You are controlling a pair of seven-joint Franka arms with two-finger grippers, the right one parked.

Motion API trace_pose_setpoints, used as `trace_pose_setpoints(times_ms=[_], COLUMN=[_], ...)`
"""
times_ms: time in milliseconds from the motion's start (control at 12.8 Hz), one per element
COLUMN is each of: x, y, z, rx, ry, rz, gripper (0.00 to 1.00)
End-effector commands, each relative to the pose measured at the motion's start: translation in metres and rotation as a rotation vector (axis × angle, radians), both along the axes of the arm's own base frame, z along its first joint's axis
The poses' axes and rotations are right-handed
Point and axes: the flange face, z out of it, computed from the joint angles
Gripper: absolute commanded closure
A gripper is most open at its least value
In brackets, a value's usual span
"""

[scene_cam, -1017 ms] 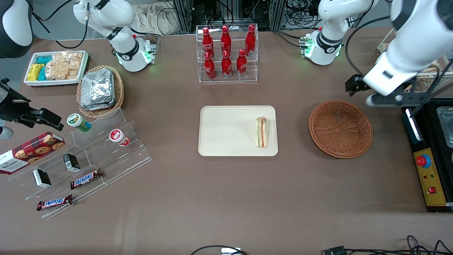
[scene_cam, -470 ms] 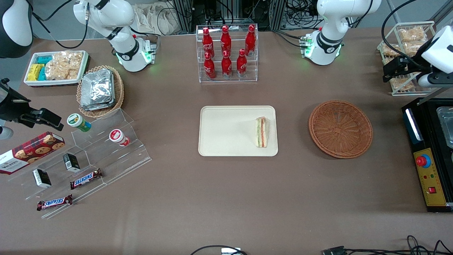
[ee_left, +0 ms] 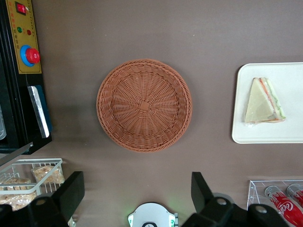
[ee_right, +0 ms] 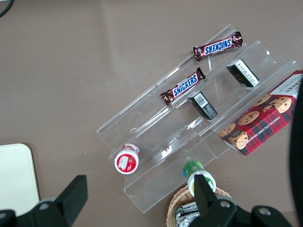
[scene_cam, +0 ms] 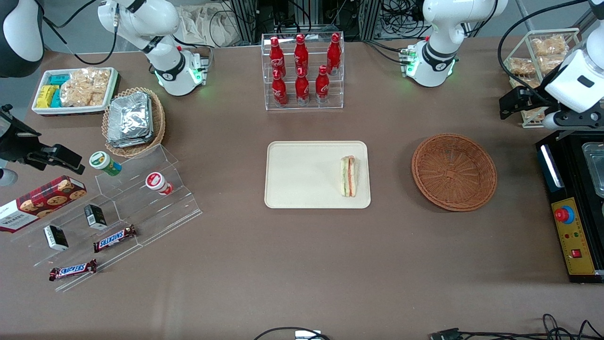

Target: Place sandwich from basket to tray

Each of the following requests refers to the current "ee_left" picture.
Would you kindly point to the black machine with yellow panel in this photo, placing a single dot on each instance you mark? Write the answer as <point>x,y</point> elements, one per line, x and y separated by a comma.
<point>14,106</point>

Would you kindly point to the clear bag of crackers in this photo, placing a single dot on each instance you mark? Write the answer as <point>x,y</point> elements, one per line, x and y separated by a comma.
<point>14,198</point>
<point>48,175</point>

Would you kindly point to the round brown wicker basket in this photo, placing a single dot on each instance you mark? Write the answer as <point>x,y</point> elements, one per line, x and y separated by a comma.
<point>144,106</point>

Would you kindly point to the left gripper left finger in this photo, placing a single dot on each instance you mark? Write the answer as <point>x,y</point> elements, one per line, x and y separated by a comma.
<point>68,194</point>

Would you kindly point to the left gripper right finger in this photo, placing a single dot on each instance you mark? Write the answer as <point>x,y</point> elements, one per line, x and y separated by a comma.
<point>203,196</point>

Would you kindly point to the beige rectangular tray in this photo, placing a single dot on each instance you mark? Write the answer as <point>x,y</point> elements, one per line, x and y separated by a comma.
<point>265,134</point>

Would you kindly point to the clear acrylic bottle rack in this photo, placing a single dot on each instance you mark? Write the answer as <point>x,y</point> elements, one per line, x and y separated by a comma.
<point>254,194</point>

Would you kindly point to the red emergency stop button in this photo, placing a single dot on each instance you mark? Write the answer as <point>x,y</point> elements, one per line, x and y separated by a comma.
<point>32,56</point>

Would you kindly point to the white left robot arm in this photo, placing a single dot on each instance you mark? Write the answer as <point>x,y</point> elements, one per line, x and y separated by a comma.
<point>151,215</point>

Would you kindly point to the triangular sandwich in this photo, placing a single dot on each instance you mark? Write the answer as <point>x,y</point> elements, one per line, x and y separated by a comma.
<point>260,104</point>

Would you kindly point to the red cola bottle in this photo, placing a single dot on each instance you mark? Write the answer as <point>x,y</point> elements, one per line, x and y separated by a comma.
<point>297,194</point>
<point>282,205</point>

